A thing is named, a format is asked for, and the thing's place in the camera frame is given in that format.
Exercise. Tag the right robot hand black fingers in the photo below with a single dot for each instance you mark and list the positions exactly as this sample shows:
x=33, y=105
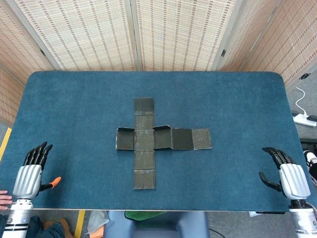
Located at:
x=293, y=181

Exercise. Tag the bystander bare hand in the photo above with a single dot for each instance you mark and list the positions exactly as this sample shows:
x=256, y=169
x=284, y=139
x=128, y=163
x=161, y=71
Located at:
x=5, y=199

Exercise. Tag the left robot hand orange thumb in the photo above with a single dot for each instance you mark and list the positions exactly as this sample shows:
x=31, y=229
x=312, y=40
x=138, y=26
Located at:
x=27, y=178

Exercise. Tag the black cardboard box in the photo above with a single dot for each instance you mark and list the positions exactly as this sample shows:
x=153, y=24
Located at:
x=143, y=143

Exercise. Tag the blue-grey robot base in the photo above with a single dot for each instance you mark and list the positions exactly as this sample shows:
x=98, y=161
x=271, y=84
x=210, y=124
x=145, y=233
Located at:
x=161, y=228

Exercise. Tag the black and white sneaker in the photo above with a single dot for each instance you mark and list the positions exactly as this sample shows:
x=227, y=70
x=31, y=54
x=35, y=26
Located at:
x=310, y=158

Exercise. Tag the black equipment base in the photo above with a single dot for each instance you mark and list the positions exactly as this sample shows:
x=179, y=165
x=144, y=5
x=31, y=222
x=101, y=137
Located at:
x=309, y=143

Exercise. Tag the yellow floor tape strip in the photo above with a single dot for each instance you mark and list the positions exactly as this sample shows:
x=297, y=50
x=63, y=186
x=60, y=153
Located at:
x=6, y=141
x=79, y=223

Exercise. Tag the blue jeans leg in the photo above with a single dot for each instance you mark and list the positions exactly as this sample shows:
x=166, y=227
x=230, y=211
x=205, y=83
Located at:
x=44, y=228

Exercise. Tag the white power strip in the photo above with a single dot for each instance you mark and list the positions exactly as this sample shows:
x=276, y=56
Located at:
x=304, y=121

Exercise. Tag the grey cloth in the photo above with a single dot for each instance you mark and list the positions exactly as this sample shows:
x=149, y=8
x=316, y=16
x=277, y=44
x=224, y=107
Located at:
x=97, y=220

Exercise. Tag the orange cloth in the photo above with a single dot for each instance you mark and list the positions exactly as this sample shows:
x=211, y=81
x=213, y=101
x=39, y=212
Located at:
x=96, y=234

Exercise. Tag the black screen hinge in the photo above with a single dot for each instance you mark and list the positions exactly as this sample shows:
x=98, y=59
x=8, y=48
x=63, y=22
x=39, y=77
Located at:
x=304, y=76
x=223, y=52
x=42, y=52

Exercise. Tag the green cloth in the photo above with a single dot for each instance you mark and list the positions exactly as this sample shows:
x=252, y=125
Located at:
x=141, y=215

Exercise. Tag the woven bamboo folding screen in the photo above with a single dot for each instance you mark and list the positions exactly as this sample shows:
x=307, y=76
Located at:
x=86, y=37

